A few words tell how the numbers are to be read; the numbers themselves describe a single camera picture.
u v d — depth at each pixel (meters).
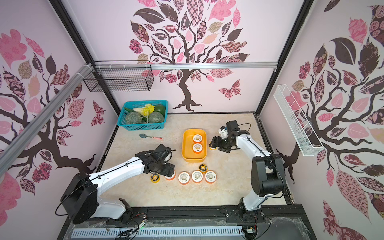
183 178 0.86
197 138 1.03
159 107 1.12
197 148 0.98
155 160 0.62
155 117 1.03
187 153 0.98
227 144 0.76
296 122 0.79
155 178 0.86
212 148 0.83
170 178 0.85
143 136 1.06
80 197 0.41
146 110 1.12
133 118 1.01
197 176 0.86
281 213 0.75
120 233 0.72
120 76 0.95
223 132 0.85
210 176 0.86
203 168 0.90
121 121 1.07
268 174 0.46
